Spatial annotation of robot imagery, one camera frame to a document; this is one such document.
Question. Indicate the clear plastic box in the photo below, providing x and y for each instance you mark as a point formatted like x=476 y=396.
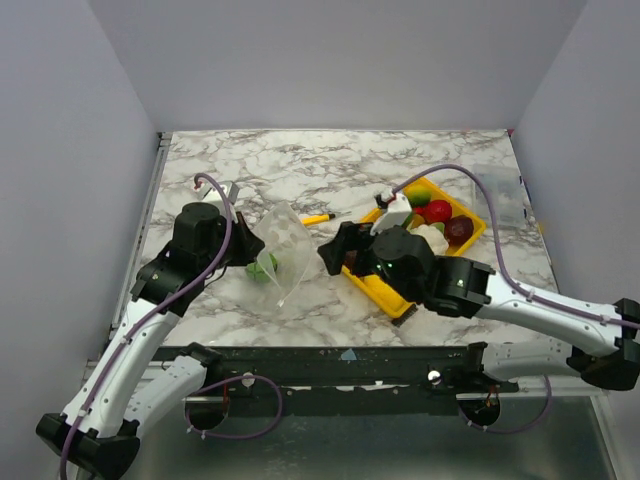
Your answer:
x=504 y=187

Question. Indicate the yellow lemon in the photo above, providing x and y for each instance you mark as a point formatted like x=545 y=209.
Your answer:
x=382 y=294

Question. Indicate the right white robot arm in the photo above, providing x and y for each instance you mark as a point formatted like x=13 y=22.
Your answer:
x=596 y=342

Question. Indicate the black table front rail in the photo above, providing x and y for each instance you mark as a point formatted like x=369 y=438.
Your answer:
x=337 y=381

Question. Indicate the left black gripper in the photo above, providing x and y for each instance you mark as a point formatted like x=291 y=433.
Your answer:
x=245 y=235

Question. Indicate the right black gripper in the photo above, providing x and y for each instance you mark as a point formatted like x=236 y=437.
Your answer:
x=351 y=245

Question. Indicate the yellow plastic tray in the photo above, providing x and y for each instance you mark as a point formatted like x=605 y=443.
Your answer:
x=453 y=250

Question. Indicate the white cauliflower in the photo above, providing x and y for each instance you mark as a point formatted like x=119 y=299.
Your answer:
x=433 y=236

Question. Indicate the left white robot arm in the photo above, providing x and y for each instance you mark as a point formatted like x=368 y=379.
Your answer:
x=101 y=428

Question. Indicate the clear zip top bag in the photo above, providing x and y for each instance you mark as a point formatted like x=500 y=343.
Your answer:
x=290 y=242

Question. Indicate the dark red plum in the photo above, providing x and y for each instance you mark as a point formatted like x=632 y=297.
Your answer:
x=458 y=230

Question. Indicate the yellow green mango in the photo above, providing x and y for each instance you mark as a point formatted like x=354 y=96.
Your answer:
x=418 y=195

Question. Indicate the red apple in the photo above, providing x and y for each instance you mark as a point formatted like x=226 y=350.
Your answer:
x=437 y=211

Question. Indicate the yellow handled screwdriver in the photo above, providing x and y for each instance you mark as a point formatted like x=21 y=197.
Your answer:
x=321 y=218

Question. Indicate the green bell pepper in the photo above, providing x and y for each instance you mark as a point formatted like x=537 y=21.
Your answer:
x=407 y=222

